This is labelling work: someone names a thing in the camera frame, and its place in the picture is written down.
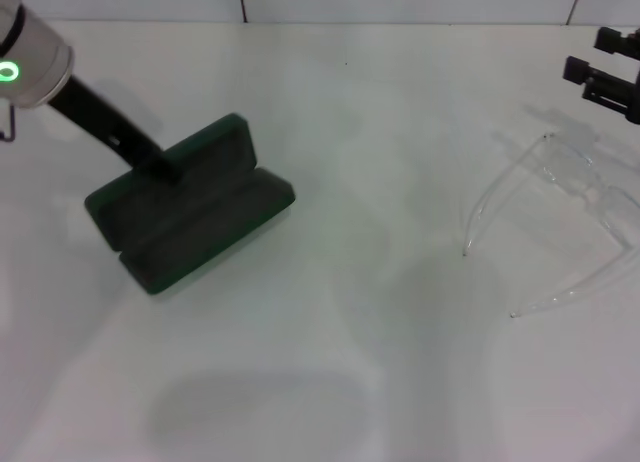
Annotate clear transparent glasses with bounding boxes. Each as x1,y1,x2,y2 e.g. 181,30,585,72
462,129,640,319

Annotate left wrist connector cable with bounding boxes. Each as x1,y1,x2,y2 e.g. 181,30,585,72
0,104,17,144

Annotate green glasses case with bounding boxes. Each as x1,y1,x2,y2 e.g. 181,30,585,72
83,112,297,297

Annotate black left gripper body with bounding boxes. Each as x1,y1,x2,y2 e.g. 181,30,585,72
47,74,166,172

